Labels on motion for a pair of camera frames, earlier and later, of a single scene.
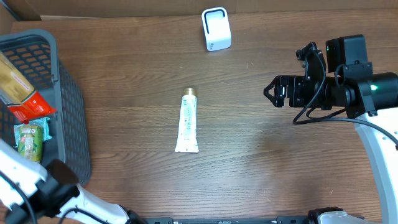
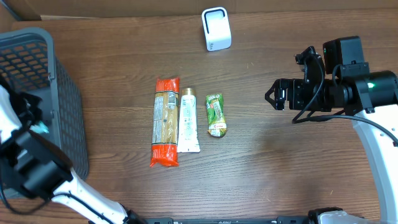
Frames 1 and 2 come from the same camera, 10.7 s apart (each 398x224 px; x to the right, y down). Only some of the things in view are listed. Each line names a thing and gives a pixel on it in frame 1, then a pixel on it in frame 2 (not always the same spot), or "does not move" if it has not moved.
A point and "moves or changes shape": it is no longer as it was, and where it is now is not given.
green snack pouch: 30,142 moves or changes shape
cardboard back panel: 76,9 does not move
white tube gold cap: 187,140 does not move
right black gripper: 280,83 does not move
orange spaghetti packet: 15,89 → 164,148
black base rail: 281,219 does not move
